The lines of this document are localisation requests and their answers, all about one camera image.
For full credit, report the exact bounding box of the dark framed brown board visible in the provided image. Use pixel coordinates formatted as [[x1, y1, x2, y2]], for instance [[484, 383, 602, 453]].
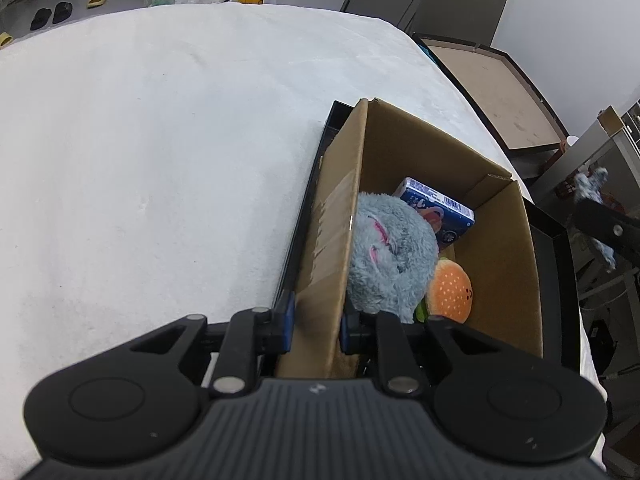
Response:
[[412, 34, 571, 153]]

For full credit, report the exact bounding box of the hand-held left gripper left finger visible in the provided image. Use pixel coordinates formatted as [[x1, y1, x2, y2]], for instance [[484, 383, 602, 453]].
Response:
[[129, 292, 297, 395]]

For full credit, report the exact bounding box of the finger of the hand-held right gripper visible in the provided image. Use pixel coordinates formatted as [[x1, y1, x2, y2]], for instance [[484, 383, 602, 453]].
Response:
[[574, 200, 640, 263]]

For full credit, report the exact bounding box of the hamburger plush toy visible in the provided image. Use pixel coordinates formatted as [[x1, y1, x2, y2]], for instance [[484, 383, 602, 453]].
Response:
[[417, 256, 473, 325]]

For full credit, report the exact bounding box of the black tray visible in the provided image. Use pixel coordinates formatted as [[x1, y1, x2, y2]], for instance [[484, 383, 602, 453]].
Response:
[[272, 100, 581, 376]]

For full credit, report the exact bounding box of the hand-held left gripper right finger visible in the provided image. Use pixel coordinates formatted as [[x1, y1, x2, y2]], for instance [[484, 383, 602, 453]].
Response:
[[339, 309, 506, 396]]

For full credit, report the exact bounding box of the light blue fluffy plush toy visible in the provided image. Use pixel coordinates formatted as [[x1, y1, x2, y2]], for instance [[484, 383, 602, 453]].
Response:
[[345, 191, 441, 325]]

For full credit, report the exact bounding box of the brown cardboard box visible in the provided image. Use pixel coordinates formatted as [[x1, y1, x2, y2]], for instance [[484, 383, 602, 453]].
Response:
[[275, 97, 545, 381]]

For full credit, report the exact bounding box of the blue milk carton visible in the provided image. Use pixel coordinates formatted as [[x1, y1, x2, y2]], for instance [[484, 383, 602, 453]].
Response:
[[392, 176, 476, 253]]

